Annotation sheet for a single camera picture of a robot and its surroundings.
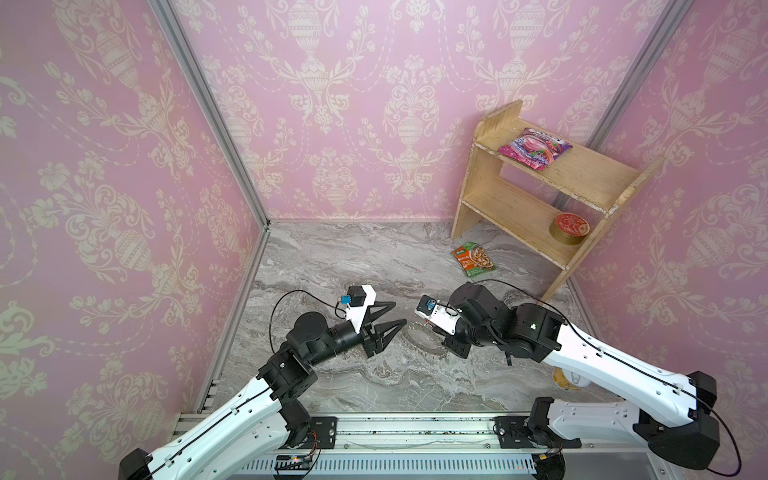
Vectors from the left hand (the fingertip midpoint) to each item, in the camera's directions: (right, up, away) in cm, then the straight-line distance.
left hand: (400, 318), depth 63 cm
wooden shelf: (+51, +27, +32) cm, 66 cm away
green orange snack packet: (+29, +11, +46) cm, 56 cm away
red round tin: (+49, +21, +22) cm, 58 cm away
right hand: (+9, -3, +7) cm, 12 cm away
